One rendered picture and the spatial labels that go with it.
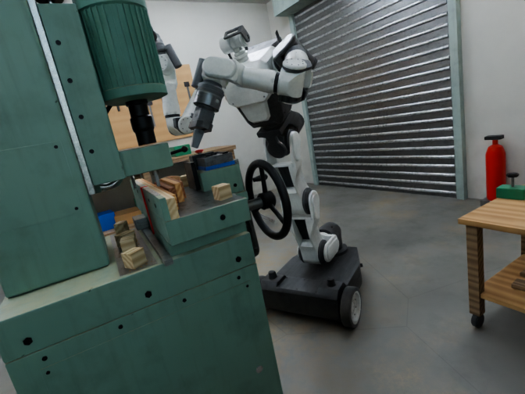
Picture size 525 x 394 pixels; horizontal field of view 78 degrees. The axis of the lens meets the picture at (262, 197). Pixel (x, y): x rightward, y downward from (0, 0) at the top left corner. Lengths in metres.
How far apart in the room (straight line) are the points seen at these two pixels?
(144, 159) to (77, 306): 0.40
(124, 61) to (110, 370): 0.73
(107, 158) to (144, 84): 0.21
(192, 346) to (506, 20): 3.18
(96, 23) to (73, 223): 0.48
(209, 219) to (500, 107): 2.95
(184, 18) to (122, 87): 3.94
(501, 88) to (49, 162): 3.21
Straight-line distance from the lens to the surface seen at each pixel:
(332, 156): 4.56
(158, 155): 0.96
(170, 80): 1.56
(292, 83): 1.10
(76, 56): 0.94
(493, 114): 3.45
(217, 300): 0.89
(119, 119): 4.28
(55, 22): 0.96
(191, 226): 0.78
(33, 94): 0.89
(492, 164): 3.33
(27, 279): 0.93
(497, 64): 3.42
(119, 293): 0.82
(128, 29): 0.95
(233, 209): 0.81
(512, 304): 1.71
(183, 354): 0.93
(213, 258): 0.85
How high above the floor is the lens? 1.08
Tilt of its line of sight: 13 degrees down
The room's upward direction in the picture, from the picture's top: 11 degrees counter-clockwise
